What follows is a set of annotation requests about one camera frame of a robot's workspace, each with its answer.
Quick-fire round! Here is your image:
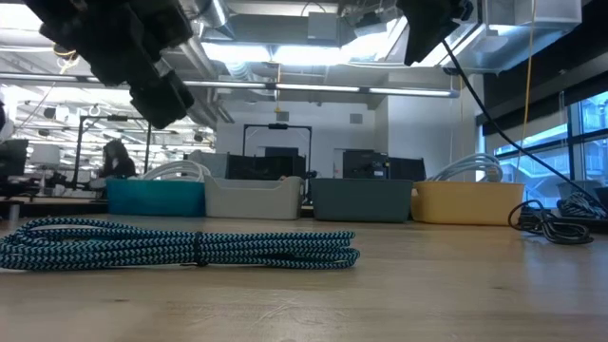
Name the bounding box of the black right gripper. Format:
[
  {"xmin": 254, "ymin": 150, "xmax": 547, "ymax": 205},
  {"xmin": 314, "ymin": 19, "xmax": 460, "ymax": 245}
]
[{"xmin": 396, "ymin": 0, "xmax": 476, "ymax": 67}]

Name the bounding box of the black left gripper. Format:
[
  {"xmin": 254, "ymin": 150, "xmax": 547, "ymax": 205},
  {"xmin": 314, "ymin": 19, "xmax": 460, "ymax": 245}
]
[{"xmin": 23, "ymin": 0, "xmax": 196, "ymax": 130}]

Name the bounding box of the light blue cable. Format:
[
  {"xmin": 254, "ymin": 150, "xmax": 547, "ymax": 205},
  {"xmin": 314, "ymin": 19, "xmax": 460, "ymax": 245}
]
[{"xmin": 427, "ymin": 152, "xmax": 503, "ymax": 178}]

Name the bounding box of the large white cable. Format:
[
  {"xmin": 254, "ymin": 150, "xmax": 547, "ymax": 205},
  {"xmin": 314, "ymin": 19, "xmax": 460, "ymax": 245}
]
[{"xmin": 142, "ymin": 160, "xmax": 212, "ymax": 182}]

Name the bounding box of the small white cable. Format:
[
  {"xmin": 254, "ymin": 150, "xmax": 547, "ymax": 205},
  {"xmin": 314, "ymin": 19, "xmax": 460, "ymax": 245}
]
[{"xmin": 150, "ymin": 165, "xmax": 206, "ymax": 182}]

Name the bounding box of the teal braided cable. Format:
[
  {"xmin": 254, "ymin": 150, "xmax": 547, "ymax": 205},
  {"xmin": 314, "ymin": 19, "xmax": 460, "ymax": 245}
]
[{"xmin": 0, "ymin": 217, "xmax": 361, "ymax": 273}]

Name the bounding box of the person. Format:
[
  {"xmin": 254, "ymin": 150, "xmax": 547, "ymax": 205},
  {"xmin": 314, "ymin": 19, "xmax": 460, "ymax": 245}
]
[{"xmin": 98, "ymin": 139, "xmax": 139, "ymax": 181}]

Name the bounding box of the long ceiling light bar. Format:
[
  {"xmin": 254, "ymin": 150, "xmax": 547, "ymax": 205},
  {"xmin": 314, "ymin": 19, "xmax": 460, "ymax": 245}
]
[{"xmin": 0, "ymin": 70, "xmax": 461, "ymax": 100}]

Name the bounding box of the black equipment case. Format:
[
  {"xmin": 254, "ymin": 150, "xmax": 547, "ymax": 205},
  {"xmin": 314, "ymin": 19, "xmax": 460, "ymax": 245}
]
[
  {"xmin": 226, "ymin": 154, "xmax": 308, "ymax": 181},
  {"xmin": 341, "ymin": 149, "xmax": 428, "ymax": 181}
]

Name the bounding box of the teal plastic bin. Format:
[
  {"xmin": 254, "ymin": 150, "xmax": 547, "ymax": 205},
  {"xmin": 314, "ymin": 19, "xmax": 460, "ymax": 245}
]
[{"xmin": 105, "ymin": 178, "xmax": 207, "ymax": 219}]

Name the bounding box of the yellow plastic bin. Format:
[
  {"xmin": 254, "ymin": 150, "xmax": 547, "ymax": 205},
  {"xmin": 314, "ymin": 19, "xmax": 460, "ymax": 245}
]
[{"xmin": 410, "ymin": 180, "xmax": 525, "ymax": 227}]

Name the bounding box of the dark side table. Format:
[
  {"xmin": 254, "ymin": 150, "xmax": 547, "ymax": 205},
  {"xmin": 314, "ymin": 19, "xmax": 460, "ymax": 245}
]
[{"xmin": 0, "ymin": 195, "xmax": 109, "ymax": 218}]

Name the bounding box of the grey-blue plastic bin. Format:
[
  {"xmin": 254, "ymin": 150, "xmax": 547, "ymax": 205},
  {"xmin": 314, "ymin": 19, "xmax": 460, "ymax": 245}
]
[{"xmin": 309, "ymin": 178, "xmax": 413, "ymax": 223}]

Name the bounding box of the white plastic bin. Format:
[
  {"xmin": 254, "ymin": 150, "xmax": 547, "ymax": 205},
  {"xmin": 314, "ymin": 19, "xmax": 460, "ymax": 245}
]
[{"xmin": 203, "ymin": 175, "xmax": 305, "ymax": 220}]

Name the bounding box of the black station frame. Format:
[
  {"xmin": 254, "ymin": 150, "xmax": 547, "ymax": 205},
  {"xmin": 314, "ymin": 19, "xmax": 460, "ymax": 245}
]
[
  {"xmin": 241, "ymin": 122, "xmax": 314, "ymax": 180},
  {"xmin": 73, "ymin": 113, "xmax": 153, "ymax": 191}
]

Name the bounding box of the silver ventilation duct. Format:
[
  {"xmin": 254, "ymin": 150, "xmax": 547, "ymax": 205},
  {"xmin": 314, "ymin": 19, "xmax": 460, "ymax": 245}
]
[{"xmin": 178, "ymin": 0, "xmax": 253, "ymax": 125}]

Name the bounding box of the yellow cord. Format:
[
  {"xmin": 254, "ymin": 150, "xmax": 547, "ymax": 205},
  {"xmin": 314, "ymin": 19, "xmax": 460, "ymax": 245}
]
[{"xmin": 521, "ymin": 0, "xmax": 537, "ymax": 143}]

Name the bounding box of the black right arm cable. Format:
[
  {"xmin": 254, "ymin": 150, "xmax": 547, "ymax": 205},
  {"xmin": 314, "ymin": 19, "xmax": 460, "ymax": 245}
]
[{"xmin": 439, "ymin": 40, "xmax": 608, "ymax": 213}]

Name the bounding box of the black folded cable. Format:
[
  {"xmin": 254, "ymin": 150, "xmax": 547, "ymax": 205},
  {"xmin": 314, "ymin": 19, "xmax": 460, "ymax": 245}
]
[{"xmin": 506, "ymin": 199, "xmax": 595, "ymax": 246}]

